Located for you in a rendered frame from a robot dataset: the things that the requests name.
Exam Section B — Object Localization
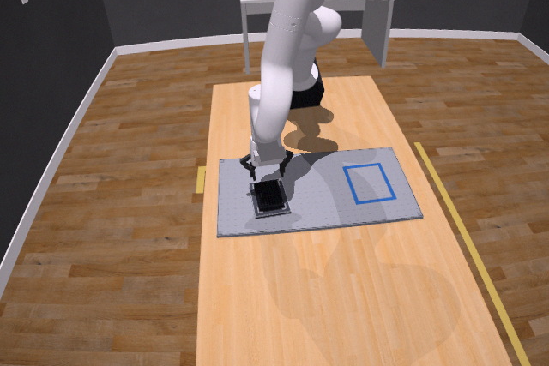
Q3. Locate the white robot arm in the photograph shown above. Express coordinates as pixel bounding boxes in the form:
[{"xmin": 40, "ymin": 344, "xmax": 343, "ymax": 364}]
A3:
[{"xmin": 248, "ymin": 0, "xmax": 341, "ymax": 163}]

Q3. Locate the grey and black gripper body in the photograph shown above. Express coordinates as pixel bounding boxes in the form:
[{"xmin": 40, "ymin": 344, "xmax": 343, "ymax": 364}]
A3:
[{"xmin": 250, "ymin": 136, "xmax": 283, "ymax": 167}]

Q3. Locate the blue tape outline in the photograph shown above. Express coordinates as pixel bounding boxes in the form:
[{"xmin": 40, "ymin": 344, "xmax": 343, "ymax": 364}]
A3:
[{"xmin": 342, "ymin": 163, "xmax": 396, "ymax": 205}]

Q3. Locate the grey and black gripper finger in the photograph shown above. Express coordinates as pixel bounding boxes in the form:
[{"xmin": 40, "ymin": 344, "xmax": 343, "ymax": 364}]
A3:
[
  {"xmin": 280, "ymin": 150, "xmax": 293, "ymax": 177},
  {"xmin": 240, "ymin": 153, "xmax": 256, "ymax": 181}
]

